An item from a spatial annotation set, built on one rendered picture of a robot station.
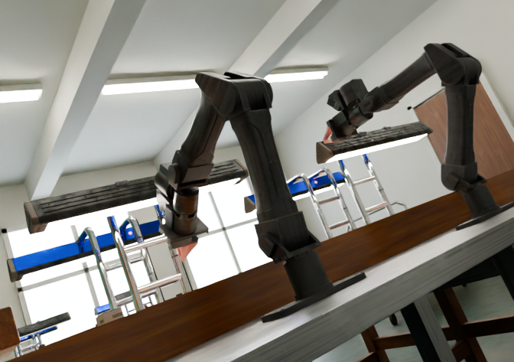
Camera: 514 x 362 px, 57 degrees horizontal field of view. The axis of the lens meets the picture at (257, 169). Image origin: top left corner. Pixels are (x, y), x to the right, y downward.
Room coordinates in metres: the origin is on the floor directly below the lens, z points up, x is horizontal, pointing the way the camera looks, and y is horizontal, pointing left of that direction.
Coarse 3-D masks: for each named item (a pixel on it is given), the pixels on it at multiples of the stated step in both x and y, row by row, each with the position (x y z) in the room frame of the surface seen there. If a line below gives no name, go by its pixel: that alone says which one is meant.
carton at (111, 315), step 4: (116, 308) 0.86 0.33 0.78; (120, 308) 0.86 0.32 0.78; (104, 312) 0.85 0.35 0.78; (108, 312) 0.85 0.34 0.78; (112, 312) 0.86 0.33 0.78; (116, 312) 0.86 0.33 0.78; (120, 312) 0.86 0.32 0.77; (100, 316) 0.86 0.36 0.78; (104, 316) 0.85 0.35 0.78; (108, 316) 0.85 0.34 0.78; (112, 316) 0.85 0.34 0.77; (116, 316) 0.86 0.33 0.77; (120, 316) 0.86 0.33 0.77; (96, 320) 0.89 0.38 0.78; (100, 320) 0.87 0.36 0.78; (104, 320) 0.85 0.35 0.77; (108, 320) 0.85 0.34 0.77; (112, 320) 0.85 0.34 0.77; (100, 324) 0.87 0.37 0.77
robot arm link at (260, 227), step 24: (240, 96) 0.77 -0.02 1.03; (264, 96) 0.81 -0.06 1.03; (240, 120) 0.79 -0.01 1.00; (264, 120) 0.81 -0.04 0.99; (240, 144) 0.83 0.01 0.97; (264, 144) 0.80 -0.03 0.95; (264, 168) 0.80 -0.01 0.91; (264, 192) 0.82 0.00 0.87; (288, 192) 0.83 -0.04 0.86; (264, 216) 0.82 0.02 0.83; (288, 216) 0.82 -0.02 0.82; (288, 240) 0.82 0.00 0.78
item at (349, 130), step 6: (330, 120) 1.41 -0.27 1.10; (348, 120) 1.38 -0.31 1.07; (330, 126) 1.41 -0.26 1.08; (342, 126) 1.40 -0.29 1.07; (348, 126) 1.39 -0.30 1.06; (354, 126) 1.39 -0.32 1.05; (336, 132) 1.41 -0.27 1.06; (342, 132) 1.42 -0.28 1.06; (348, 132) 1.42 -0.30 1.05; (354, 132) 1.46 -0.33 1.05; (336, 138) 1.41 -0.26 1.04
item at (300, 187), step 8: (320, 176) 2.38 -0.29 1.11; (336, 176) 2.42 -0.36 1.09; (296, 184) 2.27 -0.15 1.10; (304, 184) 2.29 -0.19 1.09; (312, 184) 2.31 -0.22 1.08; (320, 184) 2.33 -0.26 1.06; (328, 184) 2.35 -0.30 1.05; (296, 192) 2.22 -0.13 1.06; (304, 192) 2.25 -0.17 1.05; (248, 200) 2.08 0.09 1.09; (248, 208) 2.10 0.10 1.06
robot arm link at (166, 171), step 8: (160, 168) 1.07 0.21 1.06; (168, 168) 0.98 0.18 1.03; (176, 168) 0.97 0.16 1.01; (160, 176) 1.06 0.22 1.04; (168, 176) 0.99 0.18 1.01; (176, 176) 0.97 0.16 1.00; (160, 184) 1.06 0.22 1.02; (168, 184) 1.04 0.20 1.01; (176, 184) 0.99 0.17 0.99; (184, 184) 1.01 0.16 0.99; (192, 184) 1.02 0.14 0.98; (200, 184) 1.03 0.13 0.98; (168, 192) 1.06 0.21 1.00
